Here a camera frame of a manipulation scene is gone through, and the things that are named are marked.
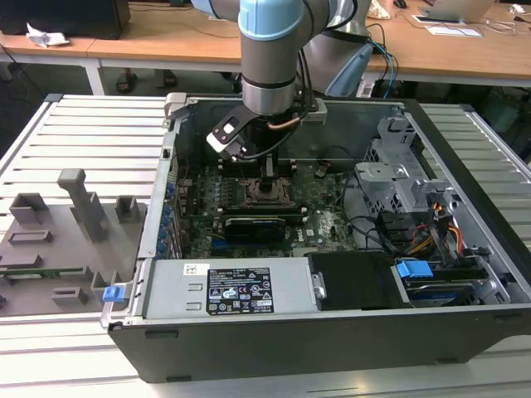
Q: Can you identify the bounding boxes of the metal socket cover frame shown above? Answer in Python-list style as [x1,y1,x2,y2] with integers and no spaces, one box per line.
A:
[246,178,291,205]

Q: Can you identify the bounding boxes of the CPU socket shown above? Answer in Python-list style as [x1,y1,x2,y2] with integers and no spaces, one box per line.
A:
[244,177,294,207]

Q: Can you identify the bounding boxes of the black RAM slot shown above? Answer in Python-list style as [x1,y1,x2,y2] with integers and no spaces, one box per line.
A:
[216,211,307,218]
[216,208,307,215]
[216,215,307,221]
[216,205,307,211]

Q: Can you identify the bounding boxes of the green motherboard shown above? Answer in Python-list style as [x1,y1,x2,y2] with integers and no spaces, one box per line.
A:
[176,159,362,260]

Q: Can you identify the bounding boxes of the black graphics card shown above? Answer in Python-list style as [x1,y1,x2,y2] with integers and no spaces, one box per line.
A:
[223,215,287,244]

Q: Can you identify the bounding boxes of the white power adapter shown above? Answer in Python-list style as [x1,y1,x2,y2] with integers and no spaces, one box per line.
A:
[355,77,377,99]

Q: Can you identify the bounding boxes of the perforated metal drive cage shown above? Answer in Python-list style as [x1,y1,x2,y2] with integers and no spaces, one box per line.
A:
[354,117,461,216]

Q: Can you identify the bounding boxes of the wooden desk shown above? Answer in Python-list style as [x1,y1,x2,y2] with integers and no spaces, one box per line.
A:
[86,2,244,89]
[0,32,105,97]
[364,2,531,89]

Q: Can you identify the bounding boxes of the black printed label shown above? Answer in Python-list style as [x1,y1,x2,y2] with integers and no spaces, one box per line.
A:
[206,267,274,315]

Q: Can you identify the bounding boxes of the patterned bag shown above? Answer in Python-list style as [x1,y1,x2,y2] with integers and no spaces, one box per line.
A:
[367,0,393,21]

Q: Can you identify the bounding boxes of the black plastic shroud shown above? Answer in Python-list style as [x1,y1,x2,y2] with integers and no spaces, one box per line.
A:
[307,250,414,313]

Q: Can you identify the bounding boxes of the grey power supply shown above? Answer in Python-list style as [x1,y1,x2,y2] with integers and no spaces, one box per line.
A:
[140,256,323,321]

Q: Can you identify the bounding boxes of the blue disk carrier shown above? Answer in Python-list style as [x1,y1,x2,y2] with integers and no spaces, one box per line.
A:
[396,259,433,290]

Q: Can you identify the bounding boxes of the white paper sheets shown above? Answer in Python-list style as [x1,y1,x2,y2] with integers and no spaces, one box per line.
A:
[412,14,485,39]

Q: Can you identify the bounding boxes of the black grey PC case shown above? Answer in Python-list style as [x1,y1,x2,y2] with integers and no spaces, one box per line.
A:
[101,93,531,385]

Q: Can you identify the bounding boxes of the blue plastic latch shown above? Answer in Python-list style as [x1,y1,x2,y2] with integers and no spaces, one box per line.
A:
[102,285,126,304]

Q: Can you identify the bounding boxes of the silver laptop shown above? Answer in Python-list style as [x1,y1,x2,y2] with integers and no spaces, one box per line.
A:
[418,0,498,24]

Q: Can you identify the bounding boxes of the black monitor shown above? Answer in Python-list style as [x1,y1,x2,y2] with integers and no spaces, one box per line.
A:
[0,0,132,41]

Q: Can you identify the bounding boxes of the hard disk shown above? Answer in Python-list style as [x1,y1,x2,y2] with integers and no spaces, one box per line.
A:
[404,281,478,308]

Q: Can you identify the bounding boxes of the grey parts rack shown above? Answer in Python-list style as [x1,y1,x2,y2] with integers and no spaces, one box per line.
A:
[0,167,149,317]

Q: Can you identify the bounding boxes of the crumpled white paper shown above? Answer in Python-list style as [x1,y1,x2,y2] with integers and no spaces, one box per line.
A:
[25,22,71,49]

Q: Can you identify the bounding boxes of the green RAM stick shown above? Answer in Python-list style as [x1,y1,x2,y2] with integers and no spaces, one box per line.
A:
[0,267,84,278]

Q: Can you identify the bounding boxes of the brown cable loop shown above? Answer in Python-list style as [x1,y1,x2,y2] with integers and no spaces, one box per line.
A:
[267,115,302,132]

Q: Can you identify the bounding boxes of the black camera cable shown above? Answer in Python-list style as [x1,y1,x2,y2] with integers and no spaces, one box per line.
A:
[236,134,291,162]

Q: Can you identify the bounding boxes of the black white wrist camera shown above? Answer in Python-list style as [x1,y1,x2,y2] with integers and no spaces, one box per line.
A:
[206,105,250,163]

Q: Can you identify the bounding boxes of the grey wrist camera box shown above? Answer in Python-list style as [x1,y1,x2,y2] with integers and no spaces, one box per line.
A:
[299,98,329,124]

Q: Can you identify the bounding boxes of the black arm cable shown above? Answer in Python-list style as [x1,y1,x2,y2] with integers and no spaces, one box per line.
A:
[296,49,317,109]

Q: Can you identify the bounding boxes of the blue cables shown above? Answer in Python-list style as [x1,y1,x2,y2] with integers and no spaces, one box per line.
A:
[373,39,400,99]

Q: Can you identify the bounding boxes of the black cable bundle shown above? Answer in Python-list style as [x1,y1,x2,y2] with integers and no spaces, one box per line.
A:
[339,144,418,255]

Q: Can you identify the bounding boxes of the coloured wire bundle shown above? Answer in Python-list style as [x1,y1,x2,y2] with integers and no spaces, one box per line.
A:
[408,201,464,255]

